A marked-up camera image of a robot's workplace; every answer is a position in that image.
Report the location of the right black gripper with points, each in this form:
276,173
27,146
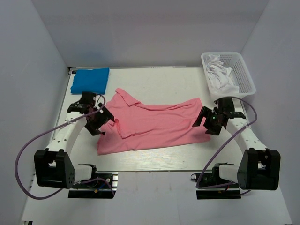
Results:
204,113

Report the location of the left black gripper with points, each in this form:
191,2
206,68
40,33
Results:
93,128

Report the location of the pink t shirt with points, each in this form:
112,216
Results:
137,126

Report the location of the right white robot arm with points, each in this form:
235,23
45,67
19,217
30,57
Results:
260,166

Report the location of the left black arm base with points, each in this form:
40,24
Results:
104,186

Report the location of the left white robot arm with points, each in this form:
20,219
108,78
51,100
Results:
53,165

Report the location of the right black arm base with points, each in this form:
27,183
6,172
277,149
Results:
212,187

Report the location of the folded blue t shirt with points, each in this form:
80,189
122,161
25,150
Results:
90,80

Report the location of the white crumpled t shirt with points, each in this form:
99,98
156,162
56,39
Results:
218,76

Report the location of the white plastic basket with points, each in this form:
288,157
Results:
239,75

